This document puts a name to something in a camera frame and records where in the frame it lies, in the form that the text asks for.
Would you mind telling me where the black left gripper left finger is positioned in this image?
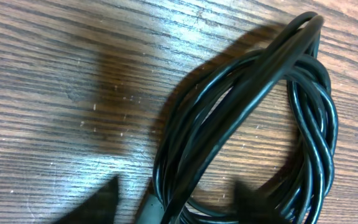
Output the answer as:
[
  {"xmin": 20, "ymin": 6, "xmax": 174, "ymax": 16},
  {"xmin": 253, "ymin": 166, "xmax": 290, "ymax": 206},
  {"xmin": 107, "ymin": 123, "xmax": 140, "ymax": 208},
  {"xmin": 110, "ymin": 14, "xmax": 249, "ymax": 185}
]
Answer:
[{"xmin": 53, "ymin": 176, "xmax": 119, "ymax": 224}]

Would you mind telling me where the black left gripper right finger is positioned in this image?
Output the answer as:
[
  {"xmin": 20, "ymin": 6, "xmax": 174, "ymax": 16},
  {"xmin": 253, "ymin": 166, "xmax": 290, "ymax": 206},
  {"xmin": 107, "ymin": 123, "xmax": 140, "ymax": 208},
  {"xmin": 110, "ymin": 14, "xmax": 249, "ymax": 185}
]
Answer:
[{"xmin": 234, "ymin": 181, "xmax": 290, "ymax": 224}]

